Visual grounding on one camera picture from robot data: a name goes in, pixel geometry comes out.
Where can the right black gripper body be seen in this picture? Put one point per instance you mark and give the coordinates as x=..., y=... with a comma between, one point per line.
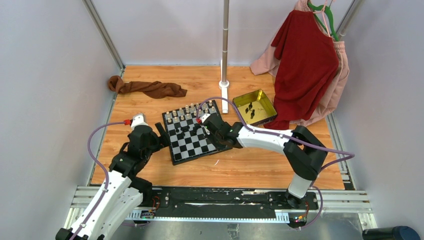
x=216, y=140

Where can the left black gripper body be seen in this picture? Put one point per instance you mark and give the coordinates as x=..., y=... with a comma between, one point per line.
x=157, y=144

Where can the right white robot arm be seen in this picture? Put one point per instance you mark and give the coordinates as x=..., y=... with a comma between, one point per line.
x=304, y=152

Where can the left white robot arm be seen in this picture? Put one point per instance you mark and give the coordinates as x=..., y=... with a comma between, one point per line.
x=122, y=190

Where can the black white chessboard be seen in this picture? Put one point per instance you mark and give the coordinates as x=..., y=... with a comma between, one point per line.
x=189, y=140

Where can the gold metal tin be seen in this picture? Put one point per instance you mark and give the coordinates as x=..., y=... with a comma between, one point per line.
x=255, y=108

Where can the brown cloth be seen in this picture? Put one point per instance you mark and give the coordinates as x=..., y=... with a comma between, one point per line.
x=154, y=90

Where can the metal pole with base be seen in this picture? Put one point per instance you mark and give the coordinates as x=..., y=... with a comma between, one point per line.
x=224, y=83

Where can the pink garment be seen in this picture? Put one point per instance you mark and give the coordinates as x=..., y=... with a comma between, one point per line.
x=266, y=63

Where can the red shirt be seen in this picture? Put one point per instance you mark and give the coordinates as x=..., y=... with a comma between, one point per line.
x=307, y=65

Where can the green hanger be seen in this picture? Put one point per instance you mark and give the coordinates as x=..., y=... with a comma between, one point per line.
x=327, y=17

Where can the dark blue object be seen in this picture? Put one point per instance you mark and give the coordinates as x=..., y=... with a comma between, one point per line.
x=391, y=233

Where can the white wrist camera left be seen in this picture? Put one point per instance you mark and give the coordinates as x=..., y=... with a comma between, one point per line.
x=138, y=120

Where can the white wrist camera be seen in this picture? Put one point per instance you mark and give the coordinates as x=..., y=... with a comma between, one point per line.
x=204, y=117
x=138, y=120

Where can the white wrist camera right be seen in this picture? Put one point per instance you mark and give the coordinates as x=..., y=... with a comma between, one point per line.
x=204, y=117

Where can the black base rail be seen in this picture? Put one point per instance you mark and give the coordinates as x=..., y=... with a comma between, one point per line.
x=225, y=203

